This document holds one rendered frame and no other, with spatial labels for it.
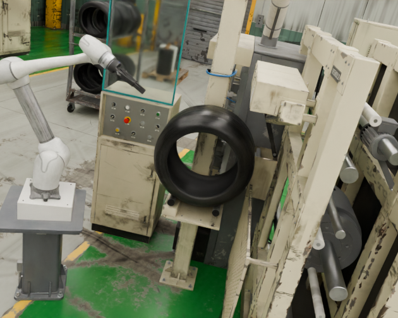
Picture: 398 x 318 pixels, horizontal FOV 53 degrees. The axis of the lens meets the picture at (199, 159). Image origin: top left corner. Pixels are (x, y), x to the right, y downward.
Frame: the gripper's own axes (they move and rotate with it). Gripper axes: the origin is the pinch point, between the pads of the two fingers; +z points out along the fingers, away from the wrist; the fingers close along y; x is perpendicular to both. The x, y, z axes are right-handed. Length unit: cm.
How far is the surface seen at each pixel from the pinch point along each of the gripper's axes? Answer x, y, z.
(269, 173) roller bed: 5, -30, 94
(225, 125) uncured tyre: 17, 3, 50
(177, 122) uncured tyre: 0.0, 2.0, 28.5
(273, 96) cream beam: 48, 32, 56
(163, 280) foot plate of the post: -115, -44, 97
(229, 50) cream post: 47, -28, 24
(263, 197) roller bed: -10, -33, 103
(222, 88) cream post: 27, -31, 35
